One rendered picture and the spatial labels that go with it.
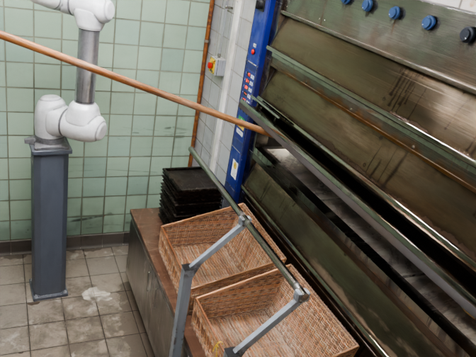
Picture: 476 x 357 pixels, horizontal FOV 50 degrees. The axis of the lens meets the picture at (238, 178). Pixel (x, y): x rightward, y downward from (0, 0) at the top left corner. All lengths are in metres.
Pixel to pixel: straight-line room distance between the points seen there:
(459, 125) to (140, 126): 2.34
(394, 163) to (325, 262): 0.60
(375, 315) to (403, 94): 0.82
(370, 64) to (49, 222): 2.00
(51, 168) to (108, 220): 0.97
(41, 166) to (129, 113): 0.80
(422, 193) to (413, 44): 0.50
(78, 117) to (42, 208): 0.62
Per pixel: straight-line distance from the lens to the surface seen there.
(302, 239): 2.39
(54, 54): 2.08
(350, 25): 2.16
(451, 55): 1.75
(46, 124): 2.88
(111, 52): 3.34
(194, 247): 2.90
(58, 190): 3.04
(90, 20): 2.66
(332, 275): 2.22
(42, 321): 3.29
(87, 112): 2.75
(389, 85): 1.93
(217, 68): 3.17
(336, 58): 2.20
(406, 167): 1.86
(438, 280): 1.58
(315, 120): 2.28
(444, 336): 1.81
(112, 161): 3.60
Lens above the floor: 2.18
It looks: 25 degrees down
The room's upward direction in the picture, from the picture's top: 10 degrees clockwise
